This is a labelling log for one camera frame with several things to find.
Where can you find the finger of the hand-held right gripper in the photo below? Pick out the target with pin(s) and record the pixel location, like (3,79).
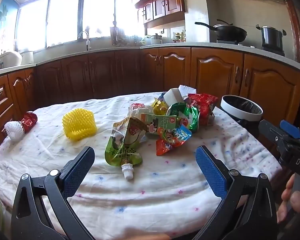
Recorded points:
(270,132)
(290,129)

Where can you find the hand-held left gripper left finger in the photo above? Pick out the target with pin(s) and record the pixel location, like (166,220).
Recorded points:
(77,171)

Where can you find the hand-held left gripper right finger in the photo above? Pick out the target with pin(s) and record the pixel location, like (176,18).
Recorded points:
(210,172)

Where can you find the white rimmed bin with black bag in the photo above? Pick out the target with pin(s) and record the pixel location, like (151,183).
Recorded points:
(230,110)

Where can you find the green spout pouch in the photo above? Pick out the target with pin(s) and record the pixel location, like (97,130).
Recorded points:
(122,150)

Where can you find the blue and red snack packet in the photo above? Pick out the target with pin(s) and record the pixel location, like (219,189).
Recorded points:
(173,137)

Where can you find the crushed green soda can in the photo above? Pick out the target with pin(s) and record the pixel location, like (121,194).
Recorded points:
(190,116)

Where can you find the yellow wrapper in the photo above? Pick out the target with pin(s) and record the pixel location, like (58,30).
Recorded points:
(160,107)

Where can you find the white box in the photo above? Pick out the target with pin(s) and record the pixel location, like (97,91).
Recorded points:
(173,96)

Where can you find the white paper liner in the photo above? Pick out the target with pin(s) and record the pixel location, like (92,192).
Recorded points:
(187,89)

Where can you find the clear plastic wrapper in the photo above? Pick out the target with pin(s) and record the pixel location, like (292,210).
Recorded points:
(137,108)

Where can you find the person's right hand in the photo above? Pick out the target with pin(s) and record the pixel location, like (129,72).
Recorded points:
(286,190)

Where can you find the yellow foam fruit net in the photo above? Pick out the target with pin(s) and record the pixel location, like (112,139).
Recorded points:
(77,123)

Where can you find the white printed tablecloth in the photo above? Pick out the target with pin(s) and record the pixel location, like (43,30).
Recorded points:
(140,200)

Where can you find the red foil wrapper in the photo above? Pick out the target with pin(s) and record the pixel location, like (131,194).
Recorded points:
(28,121)

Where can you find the white foam fruit net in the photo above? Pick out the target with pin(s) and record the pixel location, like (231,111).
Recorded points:
(12,128)

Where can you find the black cooktop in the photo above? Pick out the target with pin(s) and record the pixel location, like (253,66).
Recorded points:
(272,51)

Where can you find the wooden lower cabinets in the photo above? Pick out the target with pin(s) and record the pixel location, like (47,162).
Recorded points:
(215,70)

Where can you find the wooden cabinets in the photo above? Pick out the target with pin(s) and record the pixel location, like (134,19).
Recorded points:
(165,2)
(215,70)

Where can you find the steel stock pot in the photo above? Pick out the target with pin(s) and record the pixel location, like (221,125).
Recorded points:
(271,38)

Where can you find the black wok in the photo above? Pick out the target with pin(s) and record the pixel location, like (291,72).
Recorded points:
(230,33)

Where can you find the white kitchen countertop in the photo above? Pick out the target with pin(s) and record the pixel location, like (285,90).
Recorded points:
(190,45)

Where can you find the white pot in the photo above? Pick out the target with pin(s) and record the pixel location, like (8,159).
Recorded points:
(27,57)

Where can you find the chrome faucet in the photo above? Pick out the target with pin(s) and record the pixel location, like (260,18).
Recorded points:
(87,42)

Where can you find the spice bottle set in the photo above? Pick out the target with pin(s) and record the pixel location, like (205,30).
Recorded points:
(179,38)

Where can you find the white rice cooker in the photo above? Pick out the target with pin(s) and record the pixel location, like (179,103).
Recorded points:
(10,58)

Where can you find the utensil holder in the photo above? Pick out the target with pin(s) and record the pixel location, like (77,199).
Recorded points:
(117,36)

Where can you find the kitchen window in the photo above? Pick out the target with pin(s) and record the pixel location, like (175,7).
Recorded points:
(65,17)

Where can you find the wooden upper cabinets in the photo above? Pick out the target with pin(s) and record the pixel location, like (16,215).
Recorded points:
(165,2)

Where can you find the blue wall poster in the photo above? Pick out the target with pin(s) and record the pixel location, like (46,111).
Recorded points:
(5,12)

